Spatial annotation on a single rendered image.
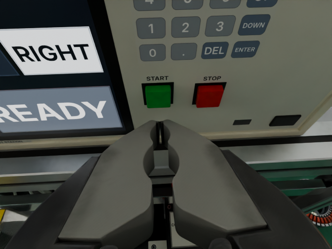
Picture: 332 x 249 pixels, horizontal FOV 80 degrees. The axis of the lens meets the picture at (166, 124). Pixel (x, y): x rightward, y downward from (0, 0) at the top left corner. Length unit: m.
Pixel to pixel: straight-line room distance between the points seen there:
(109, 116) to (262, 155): 0.15
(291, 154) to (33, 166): 0.25
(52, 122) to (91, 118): 0.03
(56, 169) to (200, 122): 0.14
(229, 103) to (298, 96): 0.05
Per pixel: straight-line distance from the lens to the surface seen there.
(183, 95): 0.15
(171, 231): 0.37
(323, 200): 0.35
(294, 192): 0.32
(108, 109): 0.17
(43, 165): 0.22
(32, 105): 0.18
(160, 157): 0.19
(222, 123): 0.19
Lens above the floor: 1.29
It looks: 54 degrees down
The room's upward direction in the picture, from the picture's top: straight up
